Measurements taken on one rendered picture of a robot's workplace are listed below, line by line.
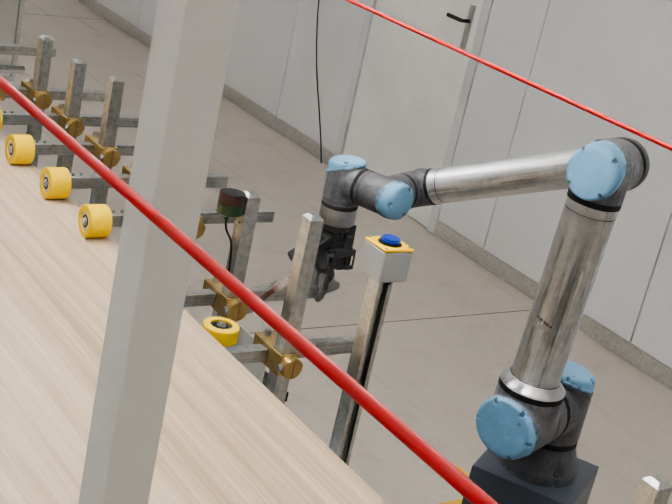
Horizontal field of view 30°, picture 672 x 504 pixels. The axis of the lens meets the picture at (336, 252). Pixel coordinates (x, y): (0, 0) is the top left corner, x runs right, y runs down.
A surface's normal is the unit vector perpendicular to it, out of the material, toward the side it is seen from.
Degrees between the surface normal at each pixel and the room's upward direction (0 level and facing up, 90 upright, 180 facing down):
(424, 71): 90
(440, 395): 0
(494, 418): 95
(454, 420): 0
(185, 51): 90
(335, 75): 90
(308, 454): 0
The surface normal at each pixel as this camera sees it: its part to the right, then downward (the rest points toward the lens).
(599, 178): -0.57, 0.04
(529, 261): -0.82, 0.04
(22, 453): 0.21, -0.91
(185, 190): 0.54, 0.40
